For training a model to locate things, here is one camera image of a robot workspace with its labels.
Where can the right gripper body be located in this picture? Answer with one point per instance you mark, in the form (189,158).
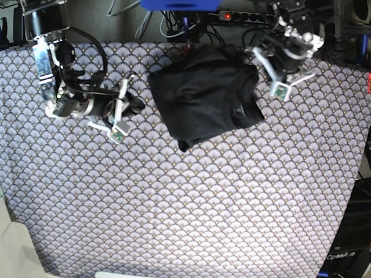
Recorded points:
(115,111)

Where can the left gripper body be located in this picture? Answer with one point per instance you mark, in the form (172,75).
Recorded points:
(276,78)

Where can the dark navy T-shirt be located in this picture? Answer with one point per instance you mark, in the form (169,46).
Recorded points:
(205,94)

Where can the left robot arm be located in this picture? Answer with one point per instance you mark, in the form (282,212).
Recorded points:
(289,36)

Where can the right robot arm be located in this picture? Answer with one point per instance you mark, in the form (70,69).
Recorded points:
(65,92)

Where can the white power strip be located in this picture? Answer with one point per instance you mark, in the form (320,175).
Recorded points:
(241,17)

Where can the blue clamp at right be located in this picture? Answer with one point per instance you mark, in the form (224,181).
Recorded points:
(361,47)

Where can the red clamp at right edge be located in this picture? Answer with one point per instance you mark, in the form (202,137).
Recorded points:
(369,83)

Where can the fan-patterned tablecloth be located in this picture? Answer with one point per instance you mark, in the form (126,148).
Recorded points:
(262,202)

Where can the beige cardboard box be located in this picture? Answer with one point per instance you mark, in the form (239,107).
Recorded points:
(18,255)

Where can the black OpenArm box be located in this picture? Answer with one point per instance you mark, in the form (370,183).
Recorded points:
(349,255)

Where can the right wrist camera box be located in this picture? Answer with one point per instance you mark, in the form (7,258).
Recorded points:
(118,132)

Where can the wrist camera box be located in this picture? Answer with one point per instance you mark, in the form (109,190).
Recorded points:
(280,90)
(118,132)

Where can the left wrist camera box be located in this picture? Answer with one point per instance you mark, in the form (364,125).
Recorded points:
(280,90)

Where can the blue-handled red clamp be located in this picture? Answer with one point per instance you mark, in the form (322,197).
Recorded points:
(187,33)

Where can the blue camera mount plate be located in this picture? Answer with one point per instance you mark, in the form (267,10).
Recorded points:
(180,5)

